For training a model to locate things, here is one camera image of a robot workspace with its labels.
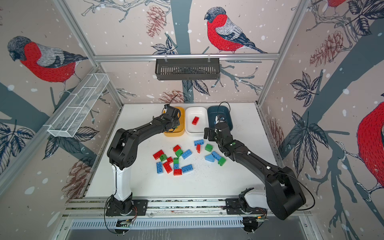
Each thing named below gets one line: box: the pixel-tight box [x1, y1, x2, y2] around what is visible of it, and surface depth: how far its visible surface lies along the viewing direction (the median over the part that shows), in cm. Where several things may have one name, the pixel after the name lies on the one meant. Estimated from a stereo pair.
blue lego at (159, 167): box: [156, 161, 164, 174], surface depth 87 cm
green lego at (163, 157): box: [160, 154, 167, 162], surface depth 92 cm
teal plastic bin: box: [207, 105, 233, 131], surface depth 113 cm
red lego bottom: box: [173, 168, 183, 176], surface depth 87 cm
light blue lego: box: [205, 154, 215, 163], surface depth 92 cm
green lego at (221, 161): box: [218, 157, 227, 167], surface depth 90 cm
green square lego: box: [204, 143, 213, 152], surface depth 97 cm
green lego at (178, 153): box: [175, 149, 183, 158], surface depth 93 cm
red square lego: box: [173, 144, 181, 152], surface depth 95 cm
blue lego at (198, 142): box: [193, 139, 205, 146], surface depth 99 cm
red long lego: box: [191, 116, 200, 126], surface depth 109 cm
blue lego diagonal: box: [211, 151, 221, 161], surface depth 92 cm
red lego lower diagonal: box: [163, 161, 173, 174], surface depth 87 cm
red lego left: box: [153, 149, 165, 160], surface depth 94 cm
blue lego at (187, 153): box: [181, 149, 193, 160], surface depth 93 cm
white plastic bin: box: [185, 106, 209, 136], surface depth 112 cm
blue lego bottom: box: [181, 164, 194, 174], surface depth 87 cm
